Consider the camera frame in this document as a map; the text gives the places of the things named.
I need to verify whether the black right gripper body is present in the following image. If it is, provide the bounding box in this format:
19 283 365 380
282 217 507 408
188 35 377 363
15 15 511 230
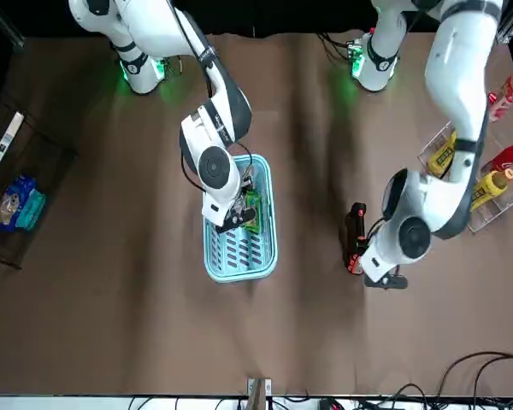
230 178 257 207

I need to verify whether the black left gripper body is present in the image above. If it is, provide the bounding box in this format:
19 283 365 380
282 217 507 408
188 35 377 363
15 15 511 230
364 275 410 291

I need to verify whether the green snack packet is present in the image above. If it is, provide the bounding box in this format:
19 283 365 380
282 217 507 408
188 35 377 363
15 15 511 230
244 189 264 234

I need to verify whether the blue plastic basket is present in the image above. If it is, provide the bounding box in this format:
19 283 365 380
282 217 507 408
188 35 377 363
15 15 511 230
203 154 279 284

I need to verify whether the teal snack packet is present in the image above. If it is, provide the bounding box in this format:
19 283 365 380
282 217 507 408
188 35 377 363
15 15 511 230
14 189 48 232

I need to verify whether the white blue snack box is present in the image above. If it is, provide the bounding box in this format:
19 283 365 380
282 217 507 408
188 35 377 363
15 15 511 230
0 111 26 165

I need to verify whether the clear acrylic shelf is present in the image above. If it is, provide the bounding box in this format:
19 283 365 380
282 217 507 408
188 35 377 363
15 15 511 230
416 120 513 233

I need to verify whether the yellow tea bottle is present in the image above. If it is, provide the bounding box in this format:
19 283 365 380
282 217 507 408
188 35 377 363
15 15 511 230
427 131 458 177
469 167 513 213

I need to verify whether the blue cookie packet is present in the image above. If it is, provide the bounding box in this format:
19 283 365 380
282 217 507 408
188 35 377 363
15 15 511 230
0 174 38 234

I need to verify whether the black desk cable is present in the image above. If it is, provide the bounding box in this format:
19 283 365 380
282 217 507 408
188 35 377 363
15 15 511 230
392 351 513 410

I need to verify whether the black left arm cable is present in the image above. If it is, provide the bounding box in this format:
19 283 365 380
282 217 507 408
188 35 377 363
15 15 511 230
431 97 492 240

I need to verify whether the aluminium frame post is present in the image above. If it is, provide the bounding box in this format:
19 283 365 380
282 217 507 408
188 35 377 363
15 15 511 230
246 376 274 410

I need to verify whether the black wire rack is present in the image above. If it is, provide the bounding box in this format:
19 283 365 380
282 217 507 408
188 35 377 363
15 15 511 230
0 97 79 271

